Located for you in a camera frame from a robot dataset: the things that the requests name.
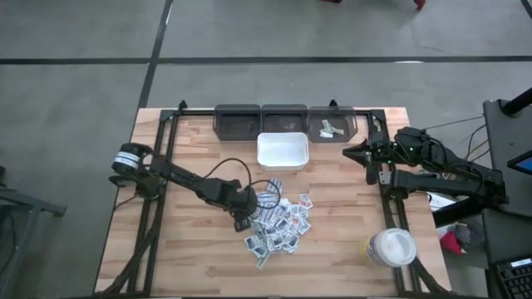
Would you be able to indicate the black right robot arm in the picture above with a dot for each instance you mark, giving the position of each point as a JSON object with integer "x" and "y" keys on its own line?
{"x": 449, "y": 182}

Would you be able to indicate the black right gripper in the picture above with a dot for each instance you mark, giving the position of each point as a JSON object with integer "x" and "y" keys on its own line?
{"x": 382, "y": 155}

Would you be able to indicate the dark cabinet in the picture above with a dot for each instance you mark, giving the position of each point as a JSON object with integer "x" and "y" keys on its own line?
{"x": 507, "y": 236}

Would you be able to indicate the large blue striped packet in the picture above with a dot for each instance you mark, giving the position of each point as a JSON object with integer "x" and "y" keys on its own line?
{"x": 270, "y": 214}

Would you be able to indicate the small blue striped packet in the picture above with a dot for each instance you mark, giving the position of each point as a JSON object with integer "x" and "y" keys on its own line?
{"x": 275, "y": 187}

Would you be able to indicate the white plastic bin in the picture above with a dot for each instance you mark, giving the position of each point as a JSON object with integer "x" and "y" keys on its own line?
{"x": 282, "y": 151}

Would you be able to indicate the red cloth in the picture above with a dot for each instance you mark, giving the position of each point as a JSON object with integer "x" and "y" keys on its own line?
{"x": 451, "y": 244}

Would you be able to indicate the white paper sheet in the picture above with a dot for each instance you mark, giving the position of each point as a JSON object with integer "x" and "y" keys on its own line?
{"x": 439, "y": 202}

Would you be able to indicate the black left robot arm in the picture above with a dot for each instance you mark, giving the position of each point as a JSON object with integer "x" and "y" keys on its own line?
{"x": 183, "y": 178}

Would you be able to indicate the black pole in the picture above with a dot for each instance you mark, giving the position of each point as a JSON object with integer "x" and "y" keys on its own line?
{"x": 517, "y": 103}

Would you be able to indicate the tablet with blue screen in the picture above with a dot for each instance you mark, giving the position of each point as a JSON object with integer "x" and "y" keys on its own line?
{"x": 524, "y": 164}

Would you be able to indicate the blue print alcohol pad packet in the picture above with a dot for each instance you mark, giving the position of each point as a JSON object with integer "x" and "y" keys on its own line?
{"x": 259, "y": 251}
{"x": 282, "y": 224}
{"x": 252, "y": 243}
{"x": 292, "y": 244}
{"x": 277, "y": 241}

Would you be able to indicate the grey translucent bin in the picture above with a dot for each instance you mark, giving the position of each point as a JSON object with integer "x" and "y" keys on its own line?
{"x": 237, "y": 124}
{"x": 284, "y": 120}
{"x": 347, "y": 120}

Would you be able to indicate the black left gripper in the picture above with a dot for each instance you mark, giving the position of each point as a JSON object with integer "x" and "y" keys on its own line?
{"x": 243, "y": 199}

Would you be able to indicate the black diagonal bar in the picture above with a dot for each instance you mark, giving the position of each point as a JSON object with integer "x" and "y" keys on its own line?
{"x": 461, "y": 212}

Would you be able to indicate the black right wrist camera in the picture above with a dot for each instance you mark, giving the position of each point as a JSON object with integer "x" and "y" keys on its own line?
{"x": 383, "y": 138}

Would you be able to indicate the green print bandage packet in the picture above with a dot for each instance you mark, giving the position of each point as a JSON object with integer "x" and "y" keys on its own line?
{"x": 263, "y": 262}
{"x": 325, "y": 124}

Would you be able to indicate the white paper packet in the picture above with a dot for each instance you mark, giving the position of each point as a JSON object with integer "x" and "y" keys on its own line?
{"x": 304, "y": 226}
{"x": 303, "y": 213}
{"x": 285, "y": 207}

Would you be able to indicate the black keyboard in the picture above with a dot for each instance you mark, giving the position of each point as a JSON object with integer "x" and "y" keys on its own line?
{"x": 517, "y": 284}

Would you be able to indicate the grey glove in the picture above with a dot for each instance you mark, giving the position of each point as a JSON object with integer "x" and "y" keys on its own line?
{"x": 463, "y": 233}

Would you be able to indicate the white bandage packet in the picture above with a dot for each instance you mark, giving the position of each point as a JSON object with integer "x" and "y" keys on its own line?
{"x": 338, "y": 130}
{"x": 326, "y": 134}

